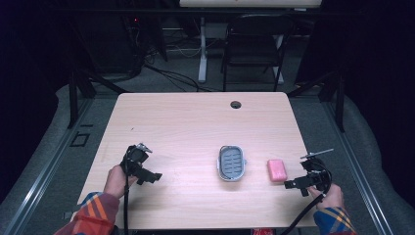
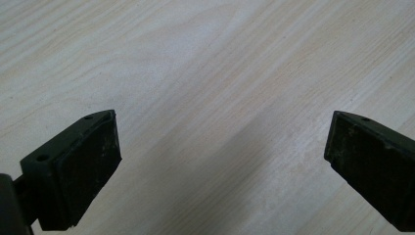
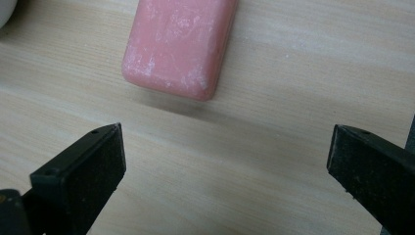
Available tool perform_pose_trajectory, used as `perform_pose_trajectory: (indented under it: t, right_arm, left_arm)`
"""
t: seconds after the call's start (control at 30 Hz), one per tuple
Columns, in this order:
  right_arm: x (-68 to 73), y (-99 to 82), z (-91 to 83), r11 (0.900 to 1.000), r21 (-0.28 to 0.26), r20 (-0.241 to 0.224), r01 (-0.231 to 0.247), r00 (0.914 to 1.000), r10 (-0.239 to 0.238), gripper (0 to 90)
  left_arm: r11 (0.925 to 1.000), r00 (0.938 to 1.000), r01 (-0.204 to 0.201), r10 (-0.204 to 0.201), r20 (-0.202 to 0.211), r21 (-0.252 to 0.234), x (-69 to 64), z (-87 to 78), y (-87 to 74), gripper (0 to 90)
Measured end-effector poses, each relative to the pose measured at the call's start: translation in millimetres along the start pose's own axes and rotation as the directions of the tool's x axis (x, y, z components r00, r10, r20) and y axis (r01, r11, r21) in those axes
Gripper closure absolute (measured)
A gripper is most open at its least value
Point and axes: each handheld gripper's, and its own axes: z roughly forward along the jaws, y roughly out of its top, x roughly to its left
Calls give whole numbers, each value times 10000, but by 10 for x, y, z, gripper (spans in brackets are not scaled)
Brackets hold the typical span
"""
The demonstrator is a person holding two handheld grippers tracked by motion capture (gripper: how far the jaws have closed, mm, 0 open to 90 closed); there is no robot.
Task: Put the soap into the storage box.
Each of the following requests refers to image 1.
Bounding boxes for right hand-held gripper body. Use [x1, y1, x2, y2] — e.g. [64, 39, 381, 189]
[300, 148, 335, 194]

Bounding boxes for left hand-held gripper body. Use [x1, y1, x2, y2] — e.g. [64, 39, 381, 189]
[119, 142, 155, 179]

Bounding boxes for pink soap bar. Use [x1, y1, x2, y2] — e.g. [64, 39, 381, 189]
[266, 158, 289, 183]

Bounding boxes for grey soap dish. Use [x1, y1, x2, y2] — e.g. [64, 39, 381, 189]
[215, 144, 248, 182]

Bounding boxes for person's left hand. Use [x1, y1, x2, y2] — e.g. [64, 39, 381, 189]
[103, 164, 138, 201]

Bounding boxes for person's right hand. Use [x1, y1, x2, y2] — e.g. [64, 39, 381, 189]
[307, 183, 346, 211]

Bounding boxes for black metal stand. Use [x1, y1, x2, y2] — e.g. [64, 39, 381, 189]
[286, 69, 347, 134]
[66, 63, 129, 130]

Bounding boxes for white desk leg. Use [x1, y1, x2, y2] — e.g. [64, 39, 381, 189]
[197, 16, 210, 84]

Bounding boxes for black folding chair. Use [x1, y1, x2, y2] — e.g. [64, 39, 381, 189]
[220, 14, 297, 93]

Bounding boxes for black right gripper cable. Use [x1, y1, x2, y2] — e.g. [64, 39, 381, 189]
[279, 193, 328, 235]

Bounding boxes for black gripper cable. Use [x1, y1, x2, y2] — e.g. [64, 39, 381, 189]
[279, 193, 328, 235]
[122, 169, 130, 235]

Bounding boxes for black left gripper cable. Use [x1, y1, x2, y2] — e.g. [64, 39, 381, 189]
[122, 169, 130, 235]

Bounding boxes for black floor cables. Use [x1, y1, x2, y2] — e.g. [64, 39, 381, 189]
[140, 42, 223, 93]

